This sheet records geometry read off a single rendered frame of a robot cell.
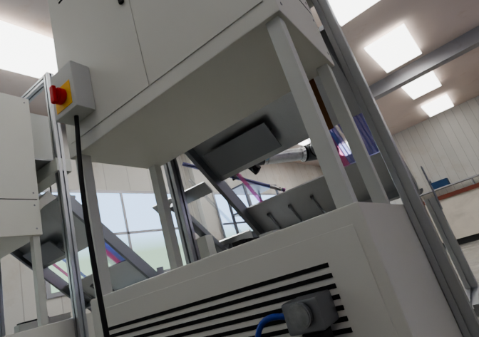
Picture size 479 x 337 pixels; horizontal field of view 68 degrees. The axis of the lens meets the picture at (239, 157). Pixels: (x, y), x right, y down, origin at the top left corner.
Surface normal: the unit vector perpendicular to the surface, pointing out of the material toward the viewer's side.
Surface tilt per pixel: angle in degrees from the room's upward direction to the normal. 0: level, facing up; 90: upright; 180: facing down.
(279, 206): 135
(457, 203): 90
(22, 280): 90
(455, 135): 90
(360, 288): 90
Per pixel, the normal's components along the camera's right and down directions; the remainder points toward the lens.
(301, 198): -0.19, 0.56
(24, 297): 0.75, -0.41
